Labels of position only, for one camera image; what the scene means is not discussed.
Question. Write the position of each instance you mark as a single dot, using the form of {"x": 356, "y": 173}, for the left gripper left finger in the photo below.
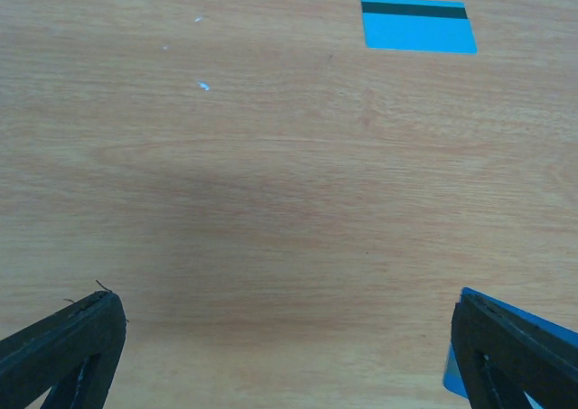
{"x": 70, "y": 356}

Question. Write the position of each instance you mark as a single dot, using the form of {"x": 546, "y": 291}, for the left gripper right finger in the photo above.
{"x": 508, "y": 362}

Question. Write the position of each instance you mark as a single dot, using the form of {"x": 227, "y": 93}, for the dark blue card left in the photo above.
{"x": 452, "y": 376}

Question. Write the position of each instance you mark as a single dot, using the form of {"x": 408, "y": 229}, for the teal card far back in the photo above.
{"x": 418, "y": 25}

